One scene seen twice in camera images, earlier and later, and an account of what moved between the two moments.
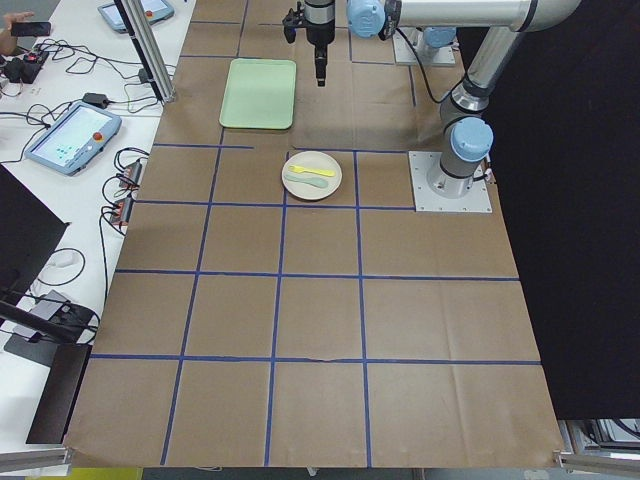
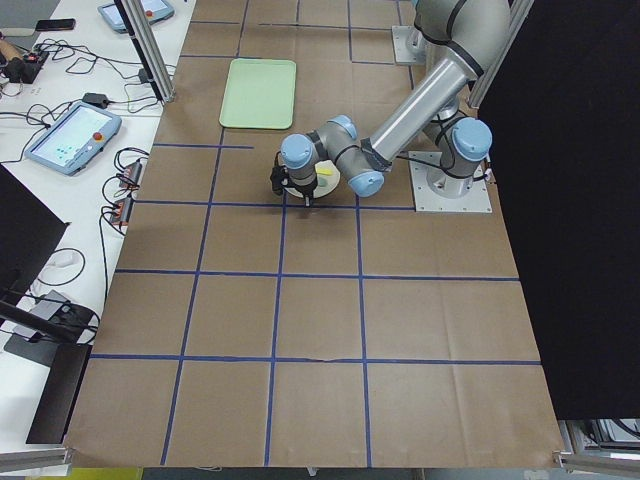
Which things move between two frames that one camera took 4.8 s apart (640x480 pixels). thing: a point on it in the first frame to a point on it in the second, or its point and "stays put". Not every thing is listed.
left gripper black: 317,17 to 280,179
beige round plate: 311,175 stays put
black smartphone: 33,29 to 66,24
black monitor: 44,336 stays put
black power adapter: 98,99 stays put
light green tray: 259,93 stays put
